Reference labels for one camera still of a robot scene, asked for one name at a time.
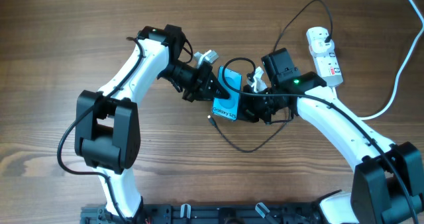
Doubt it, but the blue Galaxy smartphone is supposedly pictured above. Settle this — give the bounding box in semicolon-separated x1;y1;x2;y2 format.
211;66;243;122

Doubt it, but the black USB charging cable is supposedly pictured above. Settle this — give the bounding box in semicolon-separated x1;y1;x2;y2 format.
207;0;334;154

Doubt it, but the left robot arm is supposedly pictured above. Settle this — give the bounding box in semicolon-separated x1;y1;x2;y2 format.
74;25;229;223

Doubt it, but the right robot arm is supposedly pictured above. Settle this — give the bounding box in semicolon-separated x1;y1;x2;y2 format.
242;48;423;223

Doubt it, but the white charger plug adapter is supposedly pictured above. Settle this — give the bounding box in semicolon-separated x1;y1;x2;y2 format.
309;39;335;57

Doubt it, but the white power strip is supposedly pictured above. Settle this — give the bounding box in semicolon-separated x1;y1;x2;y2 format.
306;27;343;88

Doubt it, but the white power strip cord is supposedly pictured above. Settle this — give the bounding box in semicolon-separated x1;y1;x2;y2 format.
331;0;424;121

